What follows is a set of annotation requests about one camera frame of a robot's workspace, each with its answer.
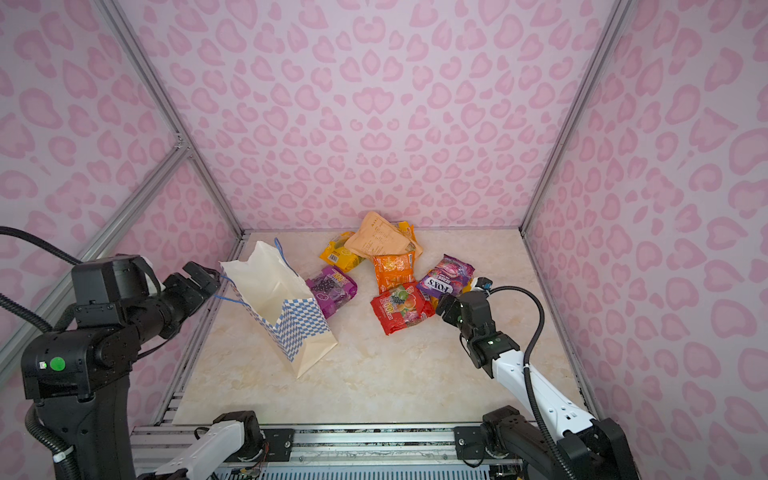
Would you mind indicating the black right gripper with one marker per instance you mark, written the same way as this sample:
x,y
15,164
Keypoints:
x,y
457,305

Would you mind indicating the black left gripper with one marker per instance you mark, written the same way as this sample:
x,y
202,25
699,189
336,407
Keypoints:
x,y
192,291

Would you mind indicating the purple Fox's candy bag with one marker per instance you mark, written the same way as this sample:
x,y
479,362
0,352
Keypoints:
x,y
448,277

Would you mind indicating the red fruit candy bag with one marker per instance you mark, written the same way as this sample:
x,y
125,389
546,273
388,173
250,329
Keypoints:
x,y
401,307

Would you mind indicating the white blue checkered paper bag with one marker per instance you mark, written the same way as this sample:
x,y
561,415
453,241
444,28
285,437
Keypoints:
x,y
279,299

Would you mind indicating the purple grape snack bag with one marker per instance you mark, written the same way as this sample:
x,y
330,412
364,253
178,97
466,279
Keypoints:
x,y
332,289

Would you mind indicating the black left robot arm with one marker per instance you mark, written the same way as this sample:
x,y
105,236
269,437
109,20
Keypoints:
x,y
78,379

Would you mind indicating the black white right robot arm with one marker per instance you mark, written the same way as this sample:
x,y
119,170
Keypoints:
x,y
540,396

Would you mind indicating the orange snack bag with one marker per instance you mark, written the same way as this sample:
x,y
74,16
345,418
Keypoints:
x,y
393,270

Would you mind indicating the yellow snack bag left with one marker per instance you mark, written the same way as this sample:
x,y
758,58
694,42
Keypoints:
x,y
337,254

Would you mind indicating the yellow orange snack behind pouch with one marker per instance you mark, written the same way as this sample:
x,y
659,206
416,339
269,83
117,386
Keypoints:
x,y
408,230

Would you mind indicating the beige paper snack pouch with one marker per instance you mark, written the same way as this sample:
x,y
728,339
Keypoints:
x,y
376,236

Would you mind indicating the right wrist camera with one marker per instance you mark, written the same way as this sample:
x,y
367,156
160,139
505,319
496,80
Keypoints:
x,y
482,284

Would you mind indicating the aluminium frame strut left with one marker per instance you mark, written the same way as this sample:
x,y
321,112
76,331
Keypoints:
x,y
102,244

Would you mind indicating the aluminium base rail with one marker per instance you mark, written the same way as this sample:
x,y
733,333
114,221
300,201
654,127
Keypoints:
x,y
367,443

